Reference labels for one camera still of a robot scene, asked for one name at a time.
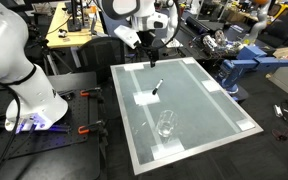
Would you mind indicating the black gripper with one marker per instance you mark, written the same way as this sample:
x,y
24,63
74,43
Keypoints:
x,y
147,40

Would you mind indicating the black and white marker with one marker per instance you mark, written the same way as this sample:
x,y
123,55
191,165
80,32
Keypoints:
x,y
157,87

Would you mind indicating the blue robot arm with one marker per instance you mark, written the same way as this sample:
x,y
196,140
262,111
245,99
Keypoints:
x,y
250,60

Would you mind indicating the grey-white background robot arm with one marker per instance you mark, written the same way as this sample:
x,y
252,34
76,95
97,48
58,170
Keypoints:
x,y
259,20

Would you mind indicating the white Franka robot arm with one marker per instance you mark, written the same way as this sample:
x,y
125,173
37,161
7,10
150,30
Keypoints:
x,y
17,50

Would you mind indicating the clear drinking glass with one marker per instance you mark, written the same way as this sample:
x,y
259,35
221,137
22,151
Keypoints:
x,y
166,123

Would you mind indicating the white tape patch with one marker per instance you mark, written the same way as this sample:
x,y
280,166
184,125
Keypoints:
x,y
188,61
167,150
134,67
146,97
211,85
245,125

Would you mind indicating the white paper sheet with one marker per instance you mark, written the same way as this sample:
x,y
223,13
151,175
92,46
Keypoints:
x,y
173,42

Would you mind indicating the black workbench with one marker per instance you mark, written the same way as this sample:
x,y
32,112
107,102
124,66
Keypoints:
x,y
190,45

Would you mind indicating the black office chair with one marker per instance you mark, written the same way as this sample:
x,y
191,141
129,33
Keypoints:
x,y
287,28
100,56

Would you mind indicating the black cylinder object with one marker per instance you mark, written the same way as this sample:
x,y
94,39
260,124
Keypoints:
x,y
199,24

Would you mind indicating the metal motor device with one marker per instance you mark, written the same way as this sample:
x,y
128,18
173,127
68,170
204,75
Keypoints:
x,y
214,40

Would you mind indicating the white tape stripe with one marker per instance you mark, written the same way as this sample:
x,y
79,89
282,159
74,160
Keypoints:
x,y
214,101

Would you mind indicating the black desk stand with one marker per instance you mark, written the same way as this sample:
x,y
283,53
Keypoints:
x,y
74,20

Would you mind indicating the light wooden desk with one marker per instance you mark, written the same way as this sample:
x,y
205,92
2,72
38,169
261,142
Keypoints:
x,y
67,36

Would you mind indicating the small black white gadget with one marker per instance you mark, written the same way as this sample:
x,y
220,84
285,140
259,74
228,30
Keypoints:
x,y
62,33

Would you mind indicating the black tripod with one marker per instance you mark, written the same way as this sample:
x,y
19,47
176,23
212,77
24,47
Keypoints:
x,y
50,56

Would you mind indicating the brown cardboard box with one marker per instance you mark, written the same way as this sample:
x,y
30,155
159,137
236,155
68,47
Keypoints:
x,y
285,52

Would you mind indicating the white power adapter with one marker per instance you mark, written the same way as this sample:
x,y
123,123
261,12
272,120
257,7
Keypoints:
x,y
278,111

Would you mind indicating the black perforated breadboard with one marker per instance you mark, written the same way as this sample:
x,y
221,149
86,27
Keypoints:
x,y
44,143

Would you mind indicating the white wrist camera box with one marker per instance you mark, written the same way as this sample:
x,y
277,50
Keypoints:
x,y
127,36

